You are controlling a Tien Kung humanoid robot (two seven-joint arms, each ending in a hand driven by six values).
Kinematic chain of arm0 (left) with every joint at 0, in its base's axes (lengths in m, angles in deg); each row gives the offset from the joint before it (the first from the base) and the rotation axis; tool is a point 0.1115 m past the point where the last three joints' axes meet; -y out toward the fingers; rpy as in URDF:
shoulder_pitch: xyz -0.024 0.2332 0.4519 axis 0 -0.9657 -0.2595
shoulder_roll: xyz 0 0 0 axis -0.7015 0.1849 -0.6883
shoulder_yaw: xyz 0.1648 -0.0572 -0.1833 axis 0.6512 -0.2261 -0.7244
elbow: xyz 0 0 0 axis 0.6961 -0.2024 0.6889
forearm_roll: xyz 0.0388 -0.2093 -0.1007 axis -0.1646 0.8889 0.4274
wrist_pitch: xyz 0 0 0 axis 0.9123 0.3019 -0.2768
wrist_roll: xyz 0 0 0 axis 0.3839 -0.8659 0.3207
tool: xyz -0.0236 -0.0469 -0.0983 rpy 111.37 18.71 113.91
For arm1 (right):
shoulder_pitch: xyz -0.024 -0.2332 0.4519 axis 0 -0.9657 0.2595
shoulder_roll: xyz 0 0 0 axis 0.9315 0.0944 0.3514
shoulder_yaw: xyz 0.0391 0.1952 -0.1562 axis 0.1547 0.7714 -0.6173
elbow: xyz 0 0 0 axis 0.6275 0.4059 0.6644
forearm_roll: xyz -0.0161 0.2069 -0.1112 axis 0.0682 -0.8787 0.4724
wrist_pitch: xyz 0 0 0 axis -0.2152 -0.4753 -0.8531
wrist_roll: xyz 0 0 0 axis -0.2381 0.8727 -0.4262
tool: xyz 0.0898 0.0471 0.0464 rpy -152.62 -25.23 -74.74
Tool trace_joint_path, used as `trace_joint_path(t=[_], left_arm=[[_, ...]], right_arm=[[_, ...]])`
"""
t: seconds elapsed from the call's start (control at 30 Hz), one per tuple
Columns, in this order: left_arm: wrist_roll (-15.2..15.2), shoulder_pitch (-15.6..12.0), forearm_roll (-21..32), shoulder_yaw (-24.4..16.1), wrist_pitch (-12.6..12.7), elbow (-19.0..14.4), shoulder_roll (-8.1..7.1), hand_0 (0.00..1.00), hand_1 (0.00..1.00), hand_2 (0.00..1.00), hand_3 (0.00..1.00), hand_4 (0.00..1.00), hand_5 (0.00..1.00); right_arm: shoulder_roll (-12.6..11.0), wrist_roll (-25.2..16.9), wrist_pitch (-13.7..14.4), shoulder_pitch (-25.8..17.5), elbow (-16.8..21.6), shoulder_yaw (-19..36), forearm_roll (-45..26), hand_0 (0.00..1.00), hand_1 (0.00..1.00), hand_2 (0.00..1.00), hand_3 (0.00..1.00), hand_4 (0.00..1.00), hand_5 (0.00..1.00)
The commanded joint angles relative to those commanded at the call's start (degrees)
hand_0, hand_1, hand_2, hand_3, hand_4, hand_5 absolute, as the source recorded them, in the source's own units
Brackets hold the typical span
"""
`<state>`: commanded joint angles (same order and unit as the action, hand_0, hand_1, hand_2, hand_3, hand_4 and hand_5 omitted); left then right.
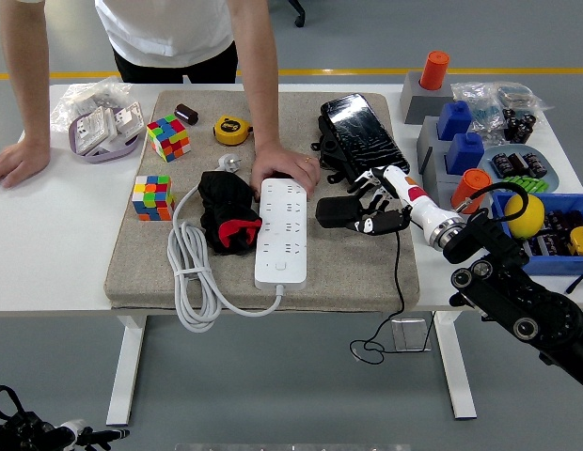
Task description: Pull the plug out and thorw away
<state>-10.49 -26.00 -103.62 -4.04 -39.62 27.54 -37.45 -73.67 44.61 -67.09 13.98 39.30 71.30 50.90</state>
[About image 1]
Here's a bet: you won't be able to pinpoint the person's right hand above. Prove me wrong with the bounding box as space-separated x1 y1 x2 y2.
0 139 52 194

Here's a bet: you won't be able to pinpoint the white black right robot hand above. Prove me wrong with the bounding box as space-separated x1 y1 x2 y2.
345 164 451 239

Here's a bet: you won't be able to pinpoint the person's left hand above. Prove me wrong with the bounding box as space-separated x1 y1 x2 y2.
250 140 322 202

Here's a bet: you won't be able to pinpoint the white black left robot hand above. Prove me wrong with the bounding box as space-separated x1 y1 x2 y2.
58 418 132 451

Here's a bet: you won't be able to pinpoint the black power adapter with cord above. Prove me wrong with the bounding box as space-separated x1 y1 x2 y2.
315 195 408 365

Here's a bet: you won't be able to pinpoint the white power strip with cord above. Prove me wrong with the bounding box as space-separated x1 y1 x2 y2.
166 152 310 333

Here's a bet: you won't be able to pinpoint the black phone holder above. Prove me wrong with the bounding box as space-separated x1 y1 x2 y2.
311 115 363 187

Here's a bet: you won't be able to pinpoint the orange cylinder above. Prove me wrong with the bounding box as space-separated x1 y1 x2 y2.
450 167 493 215
419 50 451 91

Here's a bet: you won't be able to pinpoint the large stepped grey block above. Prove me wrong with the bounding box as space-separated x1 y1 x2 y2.
417 115 495 212

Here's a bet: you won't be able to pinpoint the blue block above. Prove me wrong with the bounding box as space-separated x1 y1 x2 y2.
436 100 474 141
447 132 485 175

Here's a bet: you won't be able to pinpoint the black red cloth bundle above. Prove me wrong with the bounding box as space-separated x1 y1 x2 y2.
198 170 264 257

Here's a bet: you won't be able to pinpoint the white table leg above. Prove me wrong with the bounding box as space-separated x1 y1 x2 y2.
432 310 479 421
105 314 147 427

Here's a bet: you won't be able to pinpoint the purple basket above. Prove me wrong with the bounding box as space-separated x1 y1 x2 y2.
68 105 147 164

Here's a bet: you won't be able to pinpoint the small grey block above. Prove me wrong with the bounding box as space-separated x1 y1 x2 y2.
399 70 455 126

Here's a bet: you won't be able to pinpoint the grey-brown mat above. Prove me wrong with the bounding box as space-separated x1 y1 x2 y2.
103 89 420 314

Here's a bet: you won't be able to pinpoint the black capacitors on plate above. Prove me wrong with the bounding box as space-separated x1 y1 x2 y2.
491 150 549 179

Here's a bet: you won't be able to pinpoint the dark brown small cylinder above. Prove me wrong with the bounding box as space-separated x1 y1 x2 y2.
173 102 199 126

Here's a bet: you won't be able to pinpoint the clear bag of blue parts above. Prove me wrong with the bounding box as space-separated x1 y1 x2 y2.
450 82 508 142

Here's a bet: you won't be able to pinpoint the green small parts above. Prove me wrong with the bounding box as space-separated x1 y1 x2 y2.
500 176 551 194

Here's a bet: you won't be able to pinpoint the colourful puzzle cube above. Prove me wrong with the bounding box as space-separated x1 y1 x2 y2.
146 115 192 163
132 174 176 222

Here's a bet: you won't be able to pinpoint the yellow lemon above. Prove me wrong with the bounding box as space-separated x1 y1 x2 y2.
503 194 546 240

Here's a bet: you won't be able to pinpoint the black capacitors pile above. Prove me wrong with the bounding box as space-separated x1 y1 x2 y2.
502 108 539 145

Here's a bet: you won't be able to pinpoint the clear floor socket cover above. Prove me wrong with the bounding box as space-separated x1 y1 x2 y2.
390 318 433 353

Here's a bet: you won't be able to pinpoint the light blue plate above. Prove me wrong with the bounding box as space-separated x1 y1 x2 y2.
479 144 560 194

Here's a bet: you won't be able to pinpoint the black capacitors in bin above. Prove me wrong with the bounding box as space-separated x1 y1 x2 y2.
526 210 583 257

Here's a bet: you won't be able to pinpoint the clear bag with round tin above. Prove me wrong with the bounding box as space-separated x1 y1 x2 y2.
496 82 554 114

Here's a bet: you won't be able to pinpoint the blue plastic bin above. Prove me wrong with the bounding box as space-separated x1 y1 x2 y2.
491 192 583 277

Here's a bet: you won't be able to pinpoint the yellow tape measure with strap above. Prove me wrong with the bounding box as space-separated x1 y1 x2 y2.
213 116 253 146

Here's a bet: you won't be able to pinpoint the white wall socket panel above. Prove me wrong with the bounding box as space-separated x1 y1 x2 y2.
74 106 118 155
113 101 145 138

